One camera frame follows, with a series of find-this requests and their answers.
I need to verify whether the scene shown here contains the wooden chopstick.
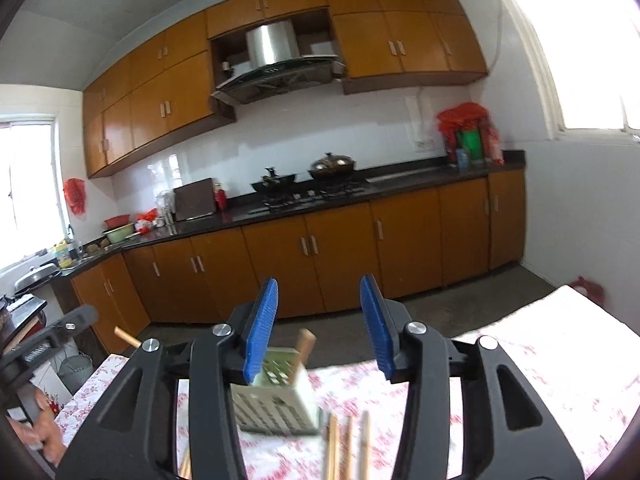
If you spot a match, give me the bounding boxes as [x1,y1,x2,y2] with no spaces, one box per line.
[288,328,317,386]
[179,448,192,480]
[341,415,355,480]
[358,411,370,480]
[324,413,340,480]
[114,326,141,349]

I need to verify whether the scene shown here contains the grey perforated chopstick holder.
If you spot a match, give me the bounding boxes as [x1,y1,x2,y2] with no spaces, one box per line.
[231,348,323,437]

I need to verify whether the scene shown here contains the left hand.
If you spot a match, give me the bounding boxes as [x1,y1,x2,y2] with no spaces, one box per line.
[6,389,66,467]

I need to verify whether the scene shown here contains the grey waste bin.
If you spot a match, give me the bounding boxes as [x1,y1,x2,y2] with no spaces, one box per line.
[58,353,94,394]

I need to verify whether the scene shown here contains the lower wooden base cabinets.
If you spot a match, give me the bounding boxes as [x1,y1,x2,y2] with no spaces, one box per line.
[70,169,526,353]

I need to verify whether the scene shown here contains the steel pot lid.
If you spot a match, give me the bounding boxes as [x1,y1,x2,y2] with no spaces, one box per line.
[14,263,61,295]

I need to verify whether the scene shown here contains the red bottle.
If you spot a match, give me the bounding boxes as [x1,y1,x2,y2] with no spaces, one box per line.
[214,181,228,211]

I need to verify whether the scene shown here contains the yellow detergent bottle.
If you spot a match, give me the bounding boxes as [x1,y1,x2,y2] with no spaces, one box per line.
[54,240,73,269]

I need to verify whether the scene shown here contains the black wok left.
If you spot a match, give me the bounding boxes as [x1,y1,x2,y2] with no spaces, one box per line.
[252,167,296,200]

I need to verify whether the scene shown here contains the dark cutting board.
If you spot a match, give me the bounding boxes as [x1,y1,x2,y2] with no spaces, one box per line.
[174,178,216,221]

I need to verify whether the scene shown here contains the black countertop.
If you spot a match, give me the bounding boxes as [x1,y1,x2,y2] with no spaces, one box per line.
[58,150,526,278]

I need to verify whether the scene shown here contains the red white plastic bag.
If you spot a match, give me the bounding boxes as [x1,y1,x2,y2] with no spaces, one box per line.
[134,208,158,234]

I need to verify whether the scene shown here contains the black wok with lid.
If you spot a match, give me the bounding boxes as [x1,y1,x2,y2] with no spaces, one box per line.
[308,152,356,185]

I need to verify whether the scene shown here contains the green basin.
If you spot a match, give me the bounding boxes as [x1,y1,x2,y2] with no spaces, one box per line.
[105,223,136,244]

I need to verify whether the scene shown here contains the red basin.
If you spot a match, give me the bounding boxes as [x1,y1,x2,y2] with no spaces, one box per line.
[104,214,130,230]

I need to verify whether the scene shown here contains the red bag covered items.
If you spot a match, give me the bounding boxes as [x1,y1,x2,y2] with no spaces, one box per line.
[436,102,504,166]

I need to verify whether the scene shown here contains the floral pink tablecloth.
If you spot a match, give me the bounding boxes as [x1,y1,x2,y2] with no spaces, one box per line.
[52,284,640,480]

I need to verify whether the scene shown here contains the steel range hood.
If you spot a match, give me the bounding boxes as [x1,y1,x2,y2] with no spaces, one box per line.
[210,10,346,106]

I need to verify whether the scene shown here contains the red plastic bag on wall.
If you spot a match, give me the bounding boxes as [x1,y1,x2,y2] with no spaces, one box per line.
[63,178,87,217]

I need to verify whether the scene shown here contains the upper wooden wall cabinets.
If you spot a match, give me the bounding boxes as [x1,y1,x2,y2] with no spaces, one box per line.
[82,0,488,177]

